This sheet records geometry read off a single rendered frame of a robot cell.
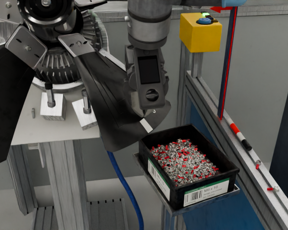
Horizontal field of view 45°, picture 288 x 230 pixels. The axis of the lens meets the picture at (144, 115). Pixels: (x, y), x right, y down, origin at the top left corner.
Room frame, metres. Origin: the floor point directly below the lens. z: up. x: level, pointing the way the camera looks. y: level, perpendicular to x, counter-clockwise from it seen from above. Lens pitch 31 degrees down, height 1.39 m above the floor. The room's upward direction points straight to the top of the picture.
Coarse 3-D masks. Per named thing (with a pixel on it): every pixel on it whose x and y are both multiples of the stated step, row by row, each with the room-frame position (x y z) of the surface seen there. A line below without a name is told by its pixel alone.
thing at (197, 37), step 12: (180, 24) 1.22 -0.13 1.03; (192, 24) 1.10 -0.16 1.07; (204, 24) 1.09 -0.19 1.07; (216, 24) 1.10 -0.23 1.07; (180, 36) 1.21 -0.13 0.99; (192, 36) 1.08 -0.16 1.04; (204, 36) 1.08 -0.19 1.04; (216, 36) 1.09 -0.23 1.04; (192, 48) 1.08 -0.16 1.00; (204, 48) 1.08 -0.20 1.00; (216, 48) 1.09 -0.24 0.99
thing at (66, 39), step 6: (60, 36) 0.74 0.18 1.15; (66, 36) 0.76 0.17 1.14; (72, 36) 0.78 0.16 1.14; (78, 36) 0.80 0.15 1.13; (66, 42) 0.74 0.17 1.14; (72, 42) 0.75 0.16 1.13; (66, 48) 0.72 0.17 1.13; (72, 48) 0.73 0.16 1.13; (78, 48) 0.75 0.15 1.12; (84, 48) 0.76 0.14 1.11; (90, 48) 0.78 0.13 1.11; (72, 54) 0.71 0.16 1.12; (78, 54) 0.72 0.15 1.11
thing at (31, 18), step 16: (32, 0) 0.75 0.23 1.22; (64, 0) 0.76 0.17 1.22; (32, 16) 0.73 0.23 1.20; (48, 16) 0.73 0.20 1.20; (64, 16) 0.73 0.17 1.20; (80, 16) 0.85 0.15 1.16; (32, 32) 0.76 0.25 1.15; (48, 32) 0.73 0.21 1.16; (64, 32) 0.76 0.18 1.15; (80, 32) 0.82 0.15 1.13; (48, 48) 0.79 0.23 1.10
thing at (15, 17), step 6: (0, 0) 0.80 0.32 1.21; (6, 0) 0.80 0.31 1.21; (12, 0) 0.80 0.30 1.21; (0, 6) 0.81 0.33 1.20; (12, 6) 0.80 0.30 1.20; (0, 12) 0.81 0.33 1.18; (6, 12) 0.81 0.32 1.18; (12, 12) 0.80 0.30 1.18; (18, 12) 0.80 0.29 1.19; (0, 18) 0.81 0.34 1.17; (6, 18) 0.81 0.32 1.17; (12, 18) 0.81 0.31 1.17; (18, 18) 0.81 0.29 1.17; (18, 24) 0.81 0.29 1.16
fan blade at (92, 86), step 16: (80, 64) 0.69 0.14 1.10; (96, 64) 0.72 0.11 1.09; (112, 64) 0.77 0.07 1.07; (96, 80) 0.68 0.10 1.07; (112, 80) 0.71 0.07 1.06; (96, 96) 0.64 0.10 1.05; (112, 96) 0.66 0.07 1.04; (96, 112) 0.61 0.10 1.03; (112, 112) 0.63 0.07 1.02; (128, 112) 0.65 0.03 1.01; (160, 112) 0.70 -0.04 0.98; (112, 128) 0.60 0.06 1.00; (128, 128) 0.62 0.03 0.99; (144, 128) 0.64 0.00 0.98; (112, 144) 0.57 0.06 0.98; (128, 144) 0.59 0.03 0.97
